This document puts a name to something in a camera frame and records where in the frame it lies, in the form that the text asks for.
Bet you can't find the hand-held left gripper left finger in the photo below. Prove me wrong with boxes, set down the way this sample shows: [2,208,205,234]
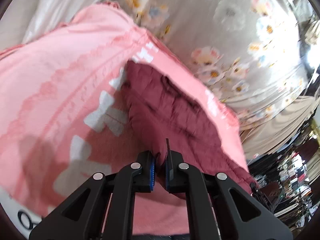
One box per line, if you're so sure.
[29,151,157,240]

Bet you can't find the maroon puffer jacket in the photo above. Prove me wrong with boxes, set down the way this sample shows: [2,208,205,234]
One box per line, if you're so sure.
[121,60,258,200]

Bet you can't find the grey floral bed sheet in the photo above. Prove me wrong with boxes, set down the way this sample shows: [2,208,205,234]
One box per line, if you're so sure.
[95,0,313,120]

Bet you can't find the beige curtain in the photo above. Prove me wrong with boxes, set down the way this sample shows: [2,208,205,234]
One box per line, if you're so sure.
[237,95,320,161]

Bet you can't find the pile of assorted goods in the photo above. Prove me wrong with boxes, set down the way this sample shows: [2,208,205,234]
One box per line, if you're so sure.
[247,145,320,230]

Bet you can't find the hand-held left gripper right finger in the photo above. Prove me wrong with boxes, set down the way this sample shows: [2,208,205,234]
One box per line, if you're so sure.
[164,138,293,240]

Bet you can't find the white satin curtain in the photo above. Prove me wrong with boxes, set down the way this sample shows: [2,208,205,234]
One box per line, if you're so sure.
[0,0,120,46]

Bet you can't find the white sheet with black print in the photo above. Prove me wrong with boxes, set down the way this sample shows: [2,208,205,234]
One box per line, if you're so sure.
[0,187,43,238]

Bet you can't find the pink blanket with white bows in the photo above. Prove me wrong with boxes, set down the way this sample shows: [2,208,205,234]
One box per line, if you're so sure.
[0,1,250,236]

